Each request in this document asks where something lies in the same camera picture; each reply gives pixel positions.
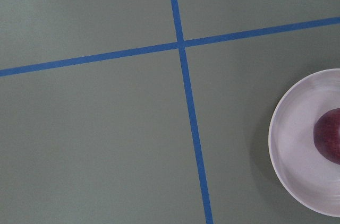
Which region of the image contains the red apple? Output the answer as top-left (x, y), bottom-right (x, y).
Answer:
top-left (313, 108), bottom-right (339, 165)

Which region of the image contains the pink plate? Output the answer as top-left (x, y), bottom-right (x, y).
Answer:
top-left (268, 68), bottom-right (339, 217)

